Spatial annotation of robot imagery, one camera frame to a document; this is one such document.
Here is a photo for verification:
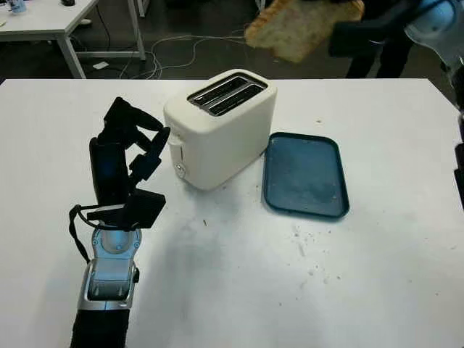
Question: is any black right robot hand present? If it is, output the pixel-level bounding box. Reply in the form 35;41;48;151
362;0;423;22

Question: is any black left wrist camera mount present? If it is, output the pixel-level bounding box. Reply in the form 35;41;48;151
86;190;167;232

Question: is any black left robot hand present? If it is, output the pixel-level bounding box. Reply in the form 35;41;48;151
88;96;171;206

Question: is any person in black clothes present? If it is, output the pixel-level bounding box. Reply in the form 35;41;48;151
346;36;413;79

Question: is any blue plastic tray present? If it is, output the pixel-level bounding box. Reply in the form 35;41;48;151
261;132;351;221

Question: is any brown bread slice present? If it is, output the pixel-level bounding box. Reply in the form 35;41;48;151
244;0;365;65

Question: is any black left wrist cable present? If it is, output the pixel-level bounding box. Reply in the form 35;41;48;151
68;204;95;262

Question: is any white office desk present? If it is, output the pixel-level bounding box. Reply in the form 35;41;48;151
0;0;146;80

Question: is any white cable on floor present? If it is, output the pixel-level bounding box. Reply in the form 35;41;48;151
144;28;254;79

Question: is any white two-slot toaster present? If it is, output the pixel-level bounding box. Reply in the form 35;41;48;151
162;68;279;191

